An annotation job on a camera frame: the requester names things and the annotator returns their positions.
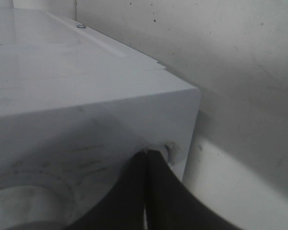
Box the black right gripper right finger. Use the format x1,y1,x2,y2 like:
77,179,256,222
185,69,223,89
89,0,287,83
145,150,238,230

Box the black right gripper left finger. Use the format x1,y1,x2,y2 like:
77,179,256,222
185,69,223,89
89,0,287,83
65,152,146,230

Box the round white door button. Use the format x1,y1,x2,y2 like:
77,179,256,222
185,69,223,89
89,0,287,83
144,144,173,170

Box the white timer knob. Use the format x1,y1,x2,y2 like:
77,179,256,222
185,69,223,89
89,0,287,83
0,183,75,230

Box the white microwave oven body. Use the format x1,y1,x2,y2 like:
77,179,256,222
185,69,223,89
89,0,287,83
0,8,200,224

